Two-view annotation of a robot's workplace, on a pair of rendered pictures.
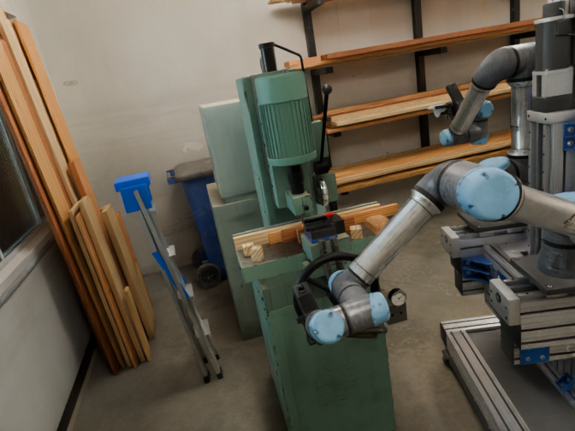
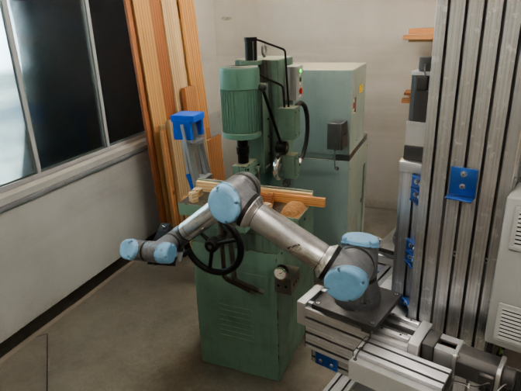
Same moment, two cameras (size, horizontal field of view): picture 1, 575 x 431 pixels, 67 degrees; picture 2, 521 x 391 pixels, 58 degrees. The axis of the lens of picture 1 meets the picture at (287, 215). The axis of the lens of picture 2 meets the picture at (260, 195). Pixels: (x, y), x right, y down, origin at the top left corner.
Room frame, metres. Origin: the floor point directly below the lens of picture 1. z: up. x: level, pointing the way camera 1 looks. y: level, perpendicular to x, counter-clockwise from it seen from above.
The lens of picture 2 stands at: (-0.14, -1.26, 1.69)
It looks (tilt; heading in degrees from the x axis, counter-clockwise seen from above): 21 degrees down; 33
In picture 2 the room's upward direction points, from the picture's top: 2 degrees counter-clockwise
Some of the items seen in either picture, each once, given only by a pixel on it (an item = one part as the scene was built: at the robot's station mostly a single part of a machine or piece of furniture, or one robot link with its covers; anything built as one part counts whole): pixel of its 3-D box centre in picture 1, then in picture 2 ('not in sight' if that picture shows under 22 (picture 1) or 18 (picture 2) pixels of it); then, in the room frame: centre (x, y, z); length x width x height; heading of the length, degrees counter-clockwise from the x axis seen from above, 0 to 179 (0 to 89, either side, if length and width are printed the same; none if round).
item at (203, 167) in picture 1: (219, 218); not in sight; (3.39, 0.56, 0.48); 0.64 x 0.54 x 0.97; 103
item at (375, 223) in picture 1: (379, 221); (293, 206); (1.53, -0.34, 0.92); 0.14 x 0.09 x 0.04; 10
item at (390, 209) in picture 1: (334, 222); (269, 195); (1.59, -0.18, 0.92); 0.54 x 0.02 x 0.04; 100
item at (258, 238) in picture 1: (309, 226); (251, 191); (1.60, -0.08, 0.93); 0.60 x 0.02 x 0.05; 100
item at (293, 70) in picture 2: not in sight; (294, 82); (1.91, -0.14, 1.40); 0.10 x 0.06 x 0.16; 10
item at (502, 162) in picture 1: (494, 175); not in sight; (1.64, -0.84, 0.98); 0.13 x 0.12 x 0.14; 100
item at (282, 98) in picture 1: (286, 119); (240, 102); (1.57, -0.06, 1.35); 0.18 x 0.18 x 0.31
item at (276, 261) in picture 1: (320, 250); (240, 212); (1.47, -0.10, 0.87); 0.61 x 0.30 x 0.06; 100
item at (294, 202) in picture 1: (299, 203); (246, 171); (1.59, -0.05, 1.03); 0.14 x 0.07 x 0.09; 10
